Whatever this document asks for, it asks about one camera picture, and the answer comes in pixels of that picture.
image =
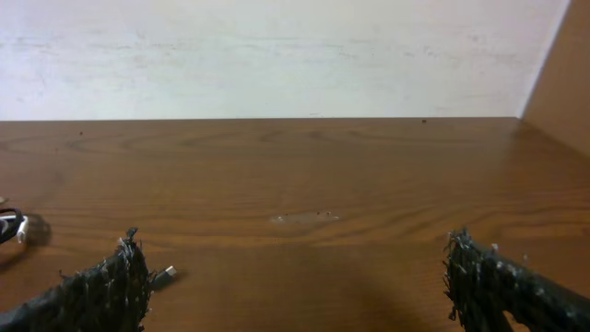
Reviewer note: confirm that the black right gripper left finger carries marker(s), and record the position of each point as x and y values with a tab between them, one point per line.
112	296

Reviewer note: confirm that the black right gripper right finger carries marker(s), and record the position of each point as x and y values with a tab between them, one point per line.
484	286

